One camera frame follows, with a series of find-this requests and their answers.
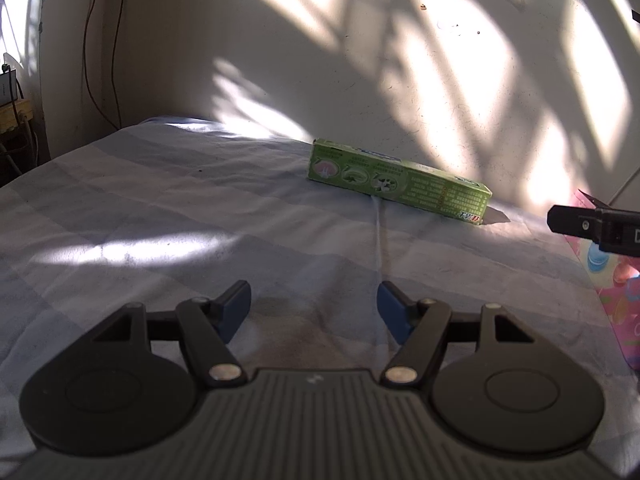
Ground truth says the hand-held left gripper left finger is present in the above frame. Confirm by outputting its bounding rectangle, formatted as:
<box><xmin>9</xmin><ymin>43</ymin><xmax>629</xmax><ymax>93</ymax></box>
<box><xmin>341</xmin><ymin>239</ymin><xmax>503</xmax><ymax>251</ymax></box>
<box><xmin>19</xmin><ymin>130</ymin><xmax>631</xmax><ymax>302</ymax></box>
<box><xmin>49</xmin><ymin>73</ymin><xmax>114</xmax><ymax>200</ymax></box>
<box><xmin>92</xmin><ymin>280</ymin><xmax>251</xmax><ymax>389</ymax></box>

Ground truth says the pink biscuit tin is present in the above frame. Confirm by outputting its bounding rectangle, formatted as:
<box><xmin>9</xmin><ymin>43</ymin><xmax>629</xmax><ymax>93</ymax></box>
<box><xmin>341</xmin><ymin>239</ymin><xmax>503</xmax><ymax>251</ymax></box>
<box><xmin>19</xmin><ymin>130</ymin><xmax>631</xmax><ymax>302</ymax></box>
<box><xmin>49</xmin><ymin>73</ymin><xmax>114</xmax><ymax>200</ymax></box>
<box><xmin>570</xmin><ymin>189</ymin><xmax>640</xmax><ymax>372</ymax></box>

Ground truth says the white cable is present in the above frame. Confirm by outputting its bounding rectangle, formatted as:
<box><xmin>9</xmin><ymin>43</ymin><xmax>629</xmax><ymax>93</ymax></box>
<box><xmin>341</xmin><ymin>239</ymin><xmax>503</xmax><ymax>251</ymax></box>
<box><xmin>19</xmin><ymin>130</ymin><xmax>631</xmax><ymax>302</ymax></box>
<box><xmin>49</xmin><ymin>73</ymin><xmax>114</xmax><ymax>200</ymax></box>
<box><xmin>607</xmin><ymin>162</ymin><xmax>640</xmax><ymax>206</ymax></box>

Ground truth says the green toothpaste box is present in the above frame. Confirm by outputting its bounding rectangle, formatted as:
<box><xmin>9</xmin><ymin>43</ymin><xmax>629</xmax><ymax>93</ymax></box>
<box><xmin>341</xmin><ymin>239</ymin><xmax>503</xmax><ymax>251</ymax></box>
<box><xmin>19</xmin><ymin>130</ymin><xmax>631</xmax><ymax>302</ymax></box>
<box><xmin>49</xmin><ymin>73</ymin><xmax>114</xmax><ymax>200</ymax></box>
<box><xmin>306</xmin><ymin>138</ymin><xmax>493</xmax><ymax>225</ymax></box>

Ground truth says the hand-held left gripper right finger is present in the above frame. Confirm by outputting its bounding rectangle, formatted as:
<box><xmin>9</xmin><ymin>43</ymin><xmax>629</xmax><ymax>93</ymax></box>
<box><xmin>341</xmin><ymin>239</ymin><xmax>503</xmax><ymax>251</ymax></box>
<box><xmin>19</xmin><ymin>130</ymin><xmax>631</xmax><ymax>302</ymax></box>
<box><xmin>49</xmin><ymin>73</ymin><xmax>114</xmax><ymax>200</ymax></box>
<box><xmin>377</xmin><ymin>281</ymin><xmax>537</xmax><ymax>388</ymax></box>

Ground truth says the bundle of white cables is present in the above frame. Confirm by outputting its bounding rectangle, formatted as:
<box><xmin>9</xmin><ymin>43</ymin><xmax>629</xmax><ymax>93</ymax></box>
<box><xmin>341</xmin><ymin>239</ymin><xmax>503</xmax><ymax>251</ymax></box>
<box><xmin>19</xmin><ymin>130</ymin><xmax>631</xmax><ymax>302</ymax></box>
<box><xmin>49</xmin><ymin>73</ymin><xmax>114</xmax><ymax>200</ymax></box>
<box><xmin>0</xmin><ymin>115</ymin><xmax>42</xmax><ymax>182</ymax></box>

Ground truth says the white electronic device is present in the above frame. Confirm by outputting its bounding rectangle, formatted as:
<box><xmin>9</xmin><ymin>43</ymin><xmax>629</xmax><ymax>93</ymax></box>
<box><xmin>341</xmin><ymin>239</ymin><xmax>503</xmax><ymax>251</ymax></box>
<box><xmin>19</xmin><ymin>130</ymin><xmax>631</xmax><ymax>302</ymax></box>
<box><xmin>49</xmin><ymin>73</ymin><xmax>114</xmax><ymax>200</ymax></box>
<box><xmin>0</xmin><ymin>52</ymin><xmax>24</xmax><ymax>107</ymax></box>

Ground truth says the black wall cable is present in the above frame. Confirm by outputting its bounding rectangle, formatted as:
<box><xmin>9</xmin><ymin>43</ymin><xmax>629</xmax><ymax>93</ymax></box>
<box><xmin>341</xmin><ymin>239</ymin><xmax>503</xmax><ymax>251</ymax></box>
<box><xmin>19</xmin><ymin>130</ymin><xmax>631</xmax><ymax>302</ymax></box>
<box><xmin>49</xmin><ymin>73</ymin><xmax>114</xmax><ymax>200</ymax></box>
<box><xmin>82</xmin><ymin>0</ymin><xmax>126</xmax><ymax>131</ymax></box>

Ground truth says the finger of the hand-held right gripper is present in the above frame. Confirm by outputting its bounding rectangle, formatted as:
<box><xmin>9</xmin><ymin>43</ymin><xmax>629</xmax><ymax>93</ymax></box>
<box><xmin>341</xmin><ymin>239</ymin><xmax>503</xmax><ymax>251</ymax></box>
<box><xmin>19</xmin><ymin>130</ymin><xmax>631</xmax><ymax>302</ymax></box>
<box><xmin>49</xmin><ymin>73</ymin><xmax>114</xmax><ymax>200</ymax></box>
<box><xmin>546</xmin><ymin>204</ymin><xmax>603</xmax><ymax>237</ymax></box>

